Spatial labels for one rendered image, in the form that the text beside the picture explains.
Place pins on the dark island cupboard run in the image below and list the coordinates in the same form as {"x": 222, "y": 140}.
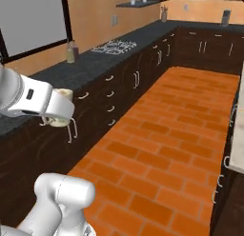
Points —
{"x": 227, "y": 195}

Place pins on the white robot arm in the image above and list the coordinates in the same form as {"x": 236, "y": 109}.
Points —
{"x": 19, "y": 90}

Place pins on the grey knife block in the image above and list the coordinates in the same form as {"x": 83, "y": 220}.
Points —
{"x": 226, "y": 18}

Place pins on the black framed window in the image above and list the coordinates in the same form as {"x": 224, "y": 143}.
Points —
{"x": 31, "y": 21}

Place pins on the dark wall shelf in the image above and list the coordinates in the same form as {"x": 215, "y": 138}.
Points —
{"x": 136, "y": 4}

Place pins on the dark wood drawer front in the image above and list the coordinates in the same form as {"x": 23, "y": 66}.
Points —
{"x": 118, "y": 103}
{"x": 117, "y": 89}
{"x": 90, "y": 93}
{"x": 116, "y": 73}
{"x": 118, "y": 117}

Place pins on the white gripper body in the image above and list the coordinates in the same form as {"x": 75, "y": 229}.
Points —
{"x": 60, "y": 106}

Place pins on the dark wood cupboard door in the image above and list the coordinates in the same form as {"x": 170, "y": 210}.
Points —
{"x": 47, "y": 157}
{"x": 143, "y": 74}
{"x": 128, "y": 87}
{"x": 87, "y": 128}

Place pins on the beige cup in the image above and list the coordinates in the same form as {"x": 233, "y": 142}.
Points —
{"x": 60, "y": 122}

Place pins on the dark wood cupboard run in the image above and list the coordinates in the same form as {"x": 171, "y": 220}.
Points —
{"x": 162, "y": 60}
{"x": 209, "y": 49}

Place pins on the black hob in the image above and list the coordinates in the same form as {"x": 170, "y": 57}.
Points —
{"x": 114, "y": 47}

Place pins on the grey utensil pot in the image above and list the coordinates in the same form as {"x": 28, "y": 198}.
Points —
{"x": 164, "y": 15}

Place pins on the grey wall socket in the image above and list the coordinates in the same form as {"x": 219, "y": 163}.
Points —
{"x": 186, "y": 7}
{"x": 114, "y": 20}

